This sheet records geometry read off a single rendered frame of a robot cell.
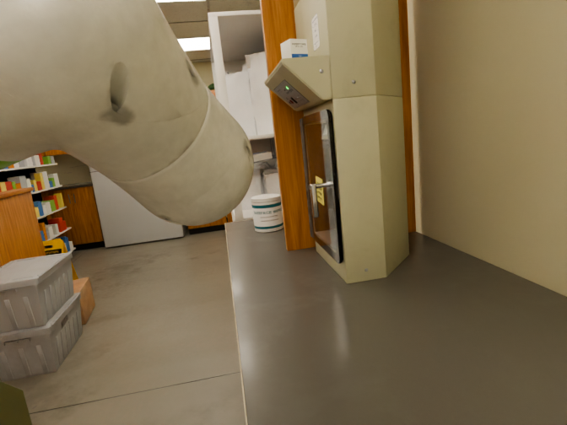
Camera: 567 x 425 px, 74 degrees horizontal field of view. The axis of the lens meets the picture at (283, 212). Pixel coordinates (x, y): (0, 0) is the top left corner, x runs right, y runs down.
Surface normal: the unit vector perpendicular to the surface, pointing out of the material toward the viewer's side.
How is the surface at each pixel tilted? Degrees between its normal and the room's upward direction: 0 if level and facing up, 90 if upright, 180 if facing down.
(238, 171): 98
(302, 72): 90
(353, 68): 90
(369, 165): 90
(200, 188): 124
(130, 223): 90
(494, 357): 0
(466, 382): 0
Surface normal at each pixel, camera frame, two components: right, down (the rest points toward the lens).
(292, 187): 0.17, 0.18
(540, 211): -0.98, 0.14
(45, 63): 0.27, 0.48
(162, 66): 0.94, 0.17
